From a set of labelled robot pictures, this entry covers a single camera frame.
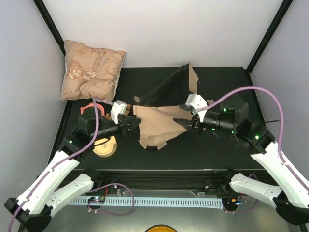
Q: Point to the right black frame post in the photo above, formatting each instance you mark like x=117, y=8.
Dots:
x=277, y=19

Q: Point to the white slotted cable duct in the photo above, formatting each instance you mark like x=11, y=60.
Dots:
x=153, y=202

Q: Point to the wooden bowl stand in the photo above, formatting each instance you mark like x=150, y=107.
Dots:
x=108, y=116

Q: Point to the small electronics board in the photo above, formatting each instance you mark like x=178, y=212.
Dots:
x=96, y=199

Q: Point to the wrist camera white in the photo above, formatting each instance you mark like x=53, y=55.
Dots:
x=197, y=105
x=118, y=108

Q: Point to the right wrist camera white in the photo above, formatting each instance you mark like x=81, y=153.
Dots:
x=197, y=105

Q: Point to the pink pet bowl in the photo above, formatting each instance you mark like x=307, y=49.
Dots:
x=100, y=109

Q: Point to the black frame post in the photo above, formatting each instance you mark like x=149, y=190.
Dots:
x=277, y=19
x=50, y=24

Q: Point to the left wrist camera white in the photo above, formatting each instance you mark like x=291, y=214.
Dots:
x=118, y=108

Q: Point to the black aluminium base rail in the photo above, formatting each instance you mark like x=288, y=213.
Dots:
x=165, y=180

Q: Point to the beige pet tent fabric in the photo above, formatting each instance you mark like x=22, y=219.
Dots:
x=158, y=105

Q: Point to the beige patterned pillow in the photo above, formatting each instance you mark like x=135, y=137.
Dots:
x=90, y=72

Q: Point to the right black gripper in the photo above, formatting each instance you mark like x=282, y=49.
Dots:
x=188, y=123

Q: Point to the yellow round object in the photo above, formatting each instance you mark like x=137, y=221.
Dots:
x=160, y=228

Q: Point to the left black frame post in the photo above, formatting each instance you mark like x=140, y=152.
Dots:
x=50, y=24

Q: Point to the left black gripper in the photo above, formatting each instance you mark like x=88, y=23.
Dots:
x=125, y=127

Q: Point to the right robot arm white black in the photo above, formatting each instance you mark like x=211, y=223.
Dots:
x=290, y=197

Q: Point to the yellow pet bowl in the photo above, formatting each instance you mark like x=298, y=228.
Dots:
x=105, y=147

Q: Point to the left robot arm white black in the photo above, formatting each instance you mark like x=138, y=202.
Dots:
x=35, y=208

